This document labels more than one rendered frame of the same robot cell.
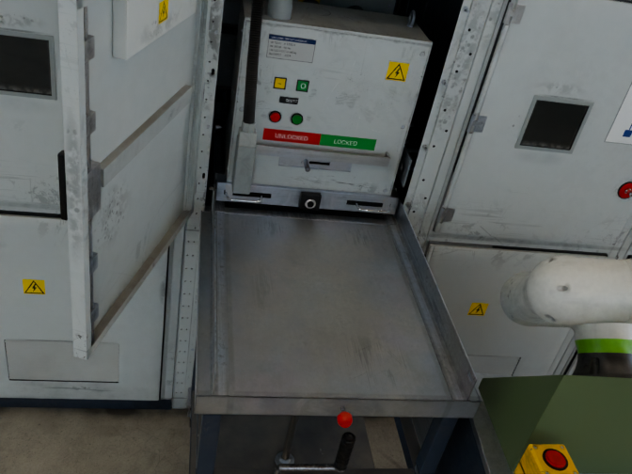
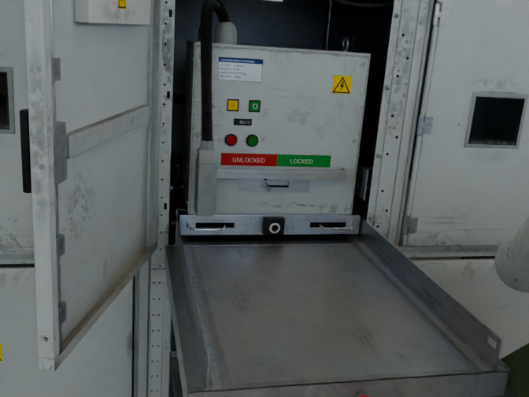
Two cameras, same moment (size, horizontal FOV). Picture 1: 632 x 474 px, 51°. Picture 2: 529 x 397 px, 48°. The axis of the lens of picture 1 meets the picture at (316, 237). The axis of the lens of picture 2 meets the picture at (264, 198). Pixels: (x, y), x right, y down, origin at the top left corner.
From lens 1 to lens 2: 0.45 m
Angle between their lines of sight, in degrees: 18
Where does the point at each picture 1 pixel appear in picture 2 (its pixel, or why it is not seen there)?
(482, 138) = (432, 140)
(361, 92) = (311, 108)
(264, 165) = (224, 193)
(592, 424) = not seen: outside the picture
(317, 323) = (307, 320)
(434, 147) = (388, 154)
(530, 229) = (493, 233)
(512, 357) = not seen: hidden behind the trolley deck
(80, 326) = (46, 324)
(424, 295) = (412, 290)
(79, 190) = (44, 140)
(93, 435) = not seen: outside the picture
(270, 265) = (245, 280)
